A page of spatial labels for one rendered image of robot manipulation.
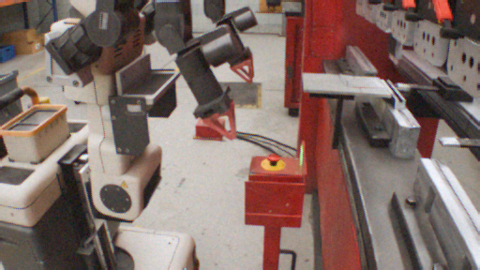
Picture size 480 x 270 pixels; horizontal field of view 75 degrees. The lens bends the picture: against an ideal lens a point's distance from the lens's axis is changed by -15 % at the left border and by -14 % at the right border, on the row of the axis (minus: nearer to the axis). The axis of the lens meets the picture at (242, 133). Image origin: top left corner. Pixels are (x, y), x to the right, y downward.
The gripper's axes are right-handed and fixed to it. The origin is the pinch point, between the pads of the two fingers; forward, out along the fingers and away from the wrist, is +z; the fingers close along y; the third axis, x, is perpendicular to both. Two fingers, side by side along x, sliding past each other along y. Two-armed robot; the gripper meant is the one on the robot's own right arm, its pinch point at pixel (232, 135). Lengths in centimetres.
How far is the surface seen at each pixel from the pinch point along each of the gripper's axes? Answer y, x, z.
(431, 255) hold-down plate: -24.5, -29.3, 25.1
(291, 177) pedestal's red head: 21.4, -2.1, 26.4
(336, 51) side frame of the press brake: 126, -31, 24
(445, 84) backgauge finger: 38, -57, 25
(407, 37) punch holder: 16.4, -44.5, -0.1
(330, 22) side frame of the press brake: 127, -35, 8
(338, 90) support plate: 33.3, -24.0, 11.7
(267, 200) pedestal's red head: 12.2, 4.2, 25.2
